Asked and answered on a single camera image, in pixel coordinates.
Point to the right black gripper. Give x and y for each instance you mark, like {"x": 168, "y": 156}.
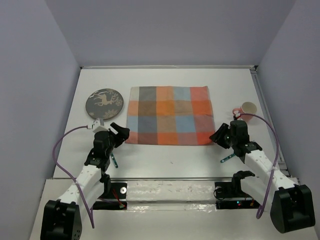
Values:
{"x": 216, "y": 136}

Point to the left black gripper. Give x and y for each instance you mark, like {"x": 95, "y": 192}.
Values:
{"x": 123, "y": 133}

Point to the green handled fork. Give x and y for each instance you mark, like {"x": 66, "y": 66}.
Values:
{"x": 227, "y": 158}

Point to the green handled spoon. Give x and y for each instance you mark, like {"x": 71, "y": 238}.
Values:
{"x": 114, "y": 160}

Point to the grey reindeer plate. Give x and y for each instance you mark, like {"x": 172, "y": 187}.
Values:
{"x": 105, "y": 104}

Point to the pink mug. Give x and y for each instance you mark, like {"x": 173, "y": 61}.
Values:
{"x": 246, "y": 108}

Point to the checkered orange blue cloth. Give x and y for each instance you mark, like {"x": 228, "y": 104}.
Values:
{"x": 170, "y": 116}

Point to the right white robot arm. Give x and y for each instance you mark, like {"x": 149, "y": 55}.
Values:
{"x": 290, "y": 205}

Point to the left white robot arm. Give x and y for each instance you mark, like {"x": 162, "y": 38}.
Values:
{"x": 62, "y": 218}

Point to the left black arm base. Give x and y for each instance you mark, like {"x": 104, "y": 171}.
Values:
{"x": 110, "y": 197}

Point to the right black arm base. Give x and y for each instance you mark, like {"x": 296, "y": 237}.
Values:
{"x": 227, "y": 199}

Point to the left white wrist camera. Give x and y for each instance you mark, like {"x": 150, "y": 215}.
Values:
{"x": 98, "y": 125}

